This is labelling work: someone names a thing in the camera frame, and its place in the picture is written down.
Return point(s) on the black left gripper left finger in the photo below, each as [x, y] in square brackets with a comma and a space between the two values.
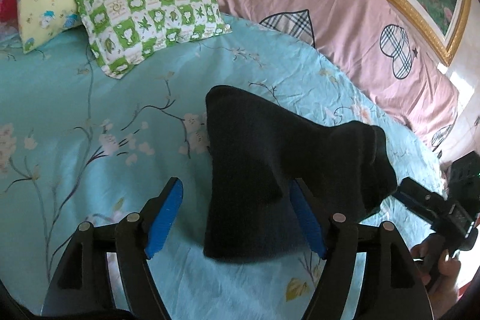
[82, 288]

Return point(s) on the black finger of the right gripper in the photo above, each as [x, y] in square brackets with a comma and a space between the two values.
[419, 200]

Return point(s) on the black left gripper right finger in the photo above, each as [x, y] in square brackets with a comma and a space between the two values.
[376, 257]

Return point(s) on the black fleece pant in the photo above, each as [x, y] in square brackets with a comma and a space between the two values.
[257, 148]

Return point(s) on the person's right hand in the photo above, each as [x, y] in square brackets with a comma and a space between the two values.
[444, 296]

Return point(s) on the teal floral bed sheet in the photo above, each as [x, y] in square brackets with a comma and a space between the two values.
[77, 145]

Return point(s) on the pink quilt with plaid hearts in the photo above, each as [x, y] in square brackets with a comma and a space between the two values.
[377, 51]

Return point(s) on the green white checkered pillow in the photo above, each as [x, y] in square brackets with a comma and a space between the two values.
[124, 33]

